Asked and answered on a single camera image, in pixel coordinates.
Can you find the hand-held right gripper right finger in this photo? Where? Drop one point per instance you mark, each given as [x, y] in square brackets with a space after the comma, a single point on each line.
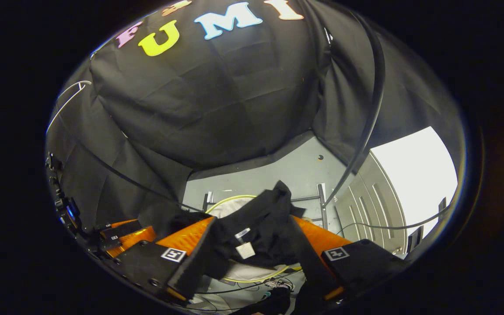
[317, 271]

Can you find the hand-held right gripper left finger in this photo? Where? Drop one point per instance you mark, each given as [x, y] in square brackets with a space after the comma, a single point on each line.
[197, 258]

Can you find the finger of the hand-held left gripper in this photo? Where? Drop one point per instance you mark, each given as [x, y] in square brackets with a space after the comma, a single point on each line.
[131, 240]
[120, 229]

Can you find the beige laundry hamper yellow rim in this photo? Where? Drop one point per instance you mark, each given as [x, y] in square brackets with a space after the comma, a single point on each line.
[232, 209]

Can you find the black jacket with tag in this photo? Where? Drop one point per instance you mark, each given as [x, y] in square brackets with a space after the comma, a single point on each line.
[260, 218]

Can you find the empty white clothes hanger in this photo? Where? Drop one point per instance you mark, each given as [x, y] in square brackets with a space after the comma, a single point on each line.
[77, 82]

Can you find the black and white sneaker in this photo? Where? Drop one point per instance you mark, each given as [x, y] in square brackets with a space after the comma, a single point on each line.
[278, 283]

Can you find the person's dark trouser leg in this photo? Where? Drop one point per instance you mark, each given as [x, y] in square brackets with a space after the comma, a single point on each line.
[269, 304]

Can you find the grey panelled door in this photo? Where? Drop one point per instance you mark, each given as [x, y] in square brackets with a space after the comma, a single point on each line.
[374, 205]

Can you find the black backdrop cloth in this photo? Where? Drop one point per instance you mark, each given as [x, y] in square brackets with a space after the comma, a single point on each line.
[212, 109]

